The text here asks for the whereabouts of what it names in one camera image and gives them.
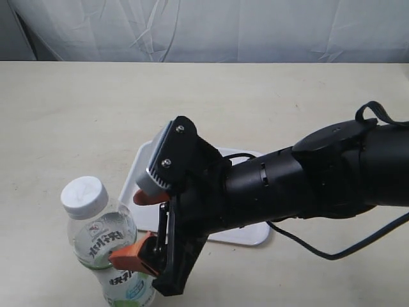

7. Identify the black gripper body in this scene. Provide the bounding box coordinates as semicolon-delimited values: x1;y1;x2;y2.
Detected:
153;116;232;295

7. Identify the clear plastic water bottle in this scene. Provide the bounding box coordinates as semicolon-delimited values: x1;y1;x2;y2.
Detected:
60;176;155;306

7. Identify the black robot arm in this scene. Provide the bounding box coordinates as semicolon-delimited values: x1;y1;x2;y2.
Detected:
109;101;408;296

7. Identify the white plastic tray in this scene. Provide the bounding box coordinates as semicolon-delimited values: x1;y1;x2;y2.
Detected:
119;141;270;246

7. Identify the white backdrop cloth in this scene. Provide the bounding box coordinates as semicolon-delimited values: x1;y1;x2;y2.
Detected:
1;1;408;63

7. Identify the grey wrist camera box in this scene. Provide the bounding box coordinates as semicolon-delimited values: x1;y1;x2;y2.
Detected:
135;119;176;197

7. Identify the black cable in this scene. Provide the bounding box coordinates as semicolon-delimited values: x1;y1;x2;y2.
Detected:
223;153;409;262

